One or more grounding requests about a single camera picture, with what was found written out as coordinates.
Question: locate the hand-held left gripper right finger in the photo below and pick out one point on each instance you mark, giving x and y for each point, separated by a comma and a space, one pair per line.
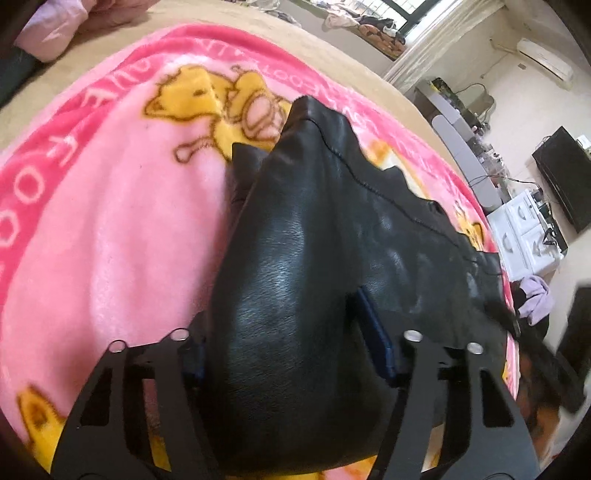
376, 337

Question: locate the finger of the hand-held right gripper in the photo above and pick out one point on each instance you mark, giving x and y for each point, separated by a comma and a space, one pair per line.
545, 364

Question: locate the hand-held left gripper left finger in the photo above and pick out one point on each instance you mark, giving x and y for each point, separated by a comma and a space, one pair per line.
196, 364

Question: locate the black leather jacket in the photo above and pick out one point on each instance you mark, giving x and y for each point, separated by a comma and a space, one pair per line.
286, 258

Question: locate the pile of clothes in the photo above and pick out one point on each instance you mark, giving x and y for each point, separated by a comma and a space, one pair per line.
369, 30

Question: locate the lilac cloth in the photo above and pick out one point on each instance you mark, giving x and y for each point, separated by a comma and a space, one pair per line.
535, 300

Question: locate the white drawer cabinet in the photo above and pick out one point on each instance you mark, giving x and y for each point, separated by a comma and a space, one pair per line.
524, 235

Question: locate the black flat screen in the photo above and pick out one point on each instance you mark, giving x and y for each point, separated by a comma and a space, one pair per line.
561, 177

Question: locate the pink printed blanket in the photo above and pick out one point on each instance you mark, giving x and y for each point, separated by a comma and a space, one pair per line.
120, 221

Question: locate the grey desk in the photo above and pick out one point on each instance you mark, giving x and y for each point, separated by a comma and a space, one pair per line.
461, 147

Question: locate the white air conditioner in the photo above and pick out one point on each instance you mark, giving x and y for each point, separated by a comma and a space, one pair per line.
545, 57

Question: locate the beige bed sheet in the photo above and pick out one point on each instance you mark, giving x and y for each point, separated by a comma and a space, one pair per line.
323, 60

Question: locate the white curtain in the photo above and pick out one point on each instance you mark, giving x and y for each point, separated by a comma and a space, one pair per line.
422, 55

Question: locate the dark green cloth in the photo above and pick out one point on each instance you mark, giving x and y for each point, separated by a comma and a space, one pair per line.
14, 78

